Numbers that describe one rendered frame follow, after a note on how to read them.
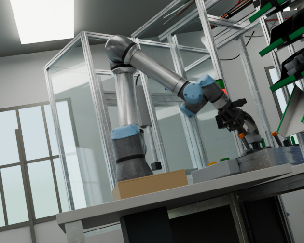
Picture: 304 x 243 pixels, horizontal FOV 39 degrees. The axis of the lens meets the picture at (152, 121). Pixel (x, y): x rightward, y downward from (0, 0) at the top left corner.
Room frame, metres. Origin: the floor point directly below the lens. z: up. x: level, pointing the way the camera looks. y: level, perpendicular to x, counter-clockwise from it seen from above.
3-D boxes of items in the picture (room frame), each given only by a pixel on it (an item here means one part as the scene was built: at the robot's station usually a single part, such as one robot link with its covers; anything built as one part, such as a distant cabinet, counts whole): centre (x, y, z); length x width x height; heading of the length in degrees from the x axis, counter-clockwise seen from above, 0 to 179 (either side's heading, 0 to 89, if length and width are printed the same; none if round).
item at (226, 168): (1.83, -0.21, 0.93); 0.21 x 0.07 x 0.06; 43
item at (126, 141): (1.66, 0.11, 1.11); 0.13 x 0.12 x 0.14; 178
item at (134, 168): (1.65, 0.12, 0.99); 0.15 x 0.15 x 0.10
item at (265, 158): (2.01, -0.13, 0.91); 0.89 x 0.06 x 0.11; 43
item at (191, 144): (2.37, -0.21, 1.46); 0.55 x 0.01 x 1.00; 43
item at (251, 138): (1.92, -0.43, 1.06); 0.08 x 0.04 x 0.07; 133
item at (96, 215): (1.66, 0.07, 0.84); 0.90 x 0.70 x 0.03; 13
